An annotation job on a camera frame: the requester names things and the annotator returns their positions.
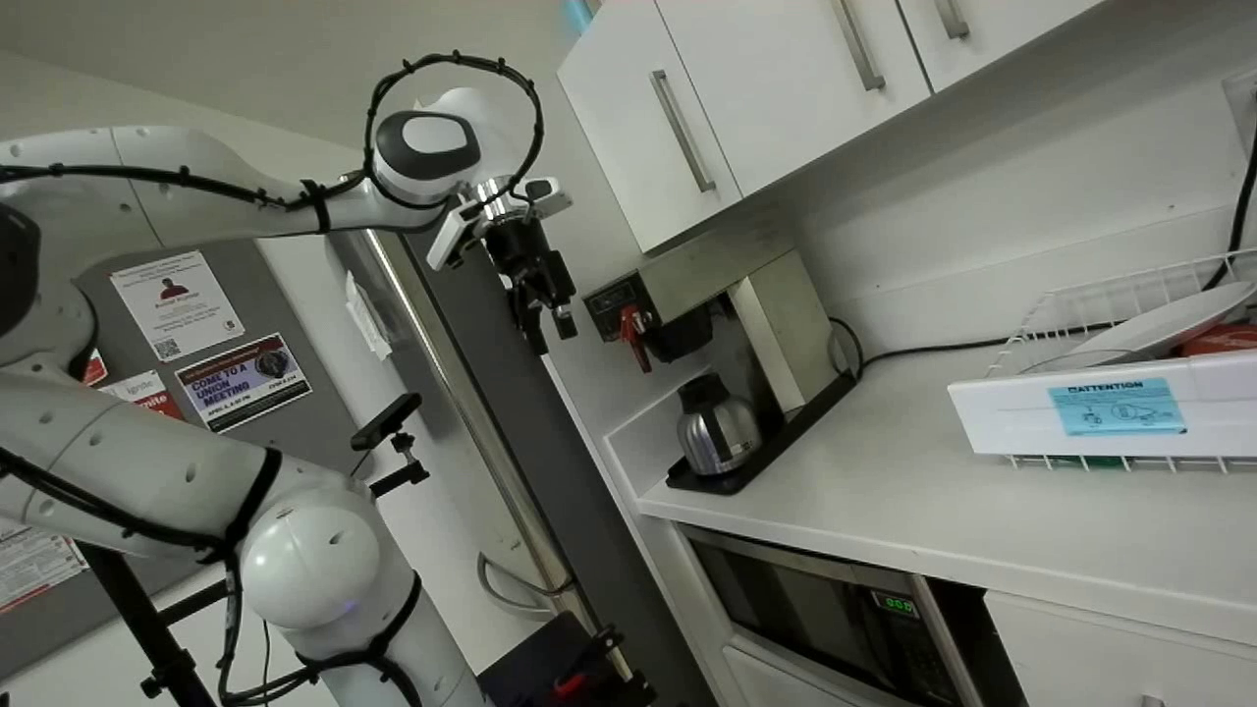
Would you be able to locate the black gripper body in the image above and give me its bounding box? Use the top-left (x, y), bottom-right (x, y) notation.
top-left (482, 217), bottom-right (575, 308)

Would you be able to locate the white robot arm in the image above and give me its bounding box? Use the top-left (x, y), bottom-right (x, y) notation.
top-left (0, 86), bottom-right (541, 707)

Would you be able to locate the steel coffee carafe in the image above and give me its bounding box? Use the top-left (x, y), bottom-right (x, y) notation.
top-left (677, 374), bottom-right (764, 475)

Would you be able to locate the black coffee maker machine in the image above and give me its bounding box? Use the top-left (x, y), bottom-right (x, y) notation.
top-left (587, 250), bottom-right (858, 496)

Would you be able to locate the white upper cabinet left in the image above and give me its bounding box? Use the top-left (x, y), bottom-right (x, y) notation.
top-left (558, 0), bottom-right (740, 250)

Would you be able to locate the white cabinet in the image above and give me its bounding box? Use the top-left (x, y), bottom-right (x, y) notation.
top-left (660, 0), bottom-right (930, 194)
top-left (558, 0), bottom-right (740, 250)
top-left (895, 0), bottom-right (1099, 90)

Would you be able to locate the grey notice board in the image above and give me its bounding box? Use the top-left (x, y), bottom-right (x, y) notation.
top-left (0, 233), bottom-right (358, 682)

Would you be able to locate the white upper cabinet middle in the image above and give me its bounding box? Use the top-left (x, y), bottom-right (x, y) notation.
top-left (660, 0), bottom-right (930, 194)

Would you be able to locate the built-in microwave oven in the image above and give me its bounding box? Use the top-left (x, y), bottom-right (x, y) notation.
top-left (685, 528), bottom-right (984, 707)

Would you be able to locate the white upper cabinet right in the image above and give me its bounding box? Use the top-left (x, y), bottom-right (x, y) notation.
top-left (895, 0), bottom-right (1099, 90)

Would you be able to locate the black tripod stand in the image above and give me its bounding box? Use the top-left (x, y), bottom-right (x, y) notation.
top-left (81, 547), bottom-right (218, 707)

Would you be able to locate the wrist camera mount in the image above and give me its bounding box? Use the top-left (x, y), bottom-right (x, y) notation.
top-left (423, 177), bottom-right (569, 270)

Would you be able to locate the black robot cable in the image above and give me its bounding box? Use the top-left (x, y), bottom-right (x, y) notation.
top-left (0, 52), bottom-right (546, 219)

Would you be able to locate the black power cable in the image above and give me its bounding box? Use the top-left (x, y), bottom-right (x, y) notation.
top-left (829, 131), bottom-right (1257, 384)

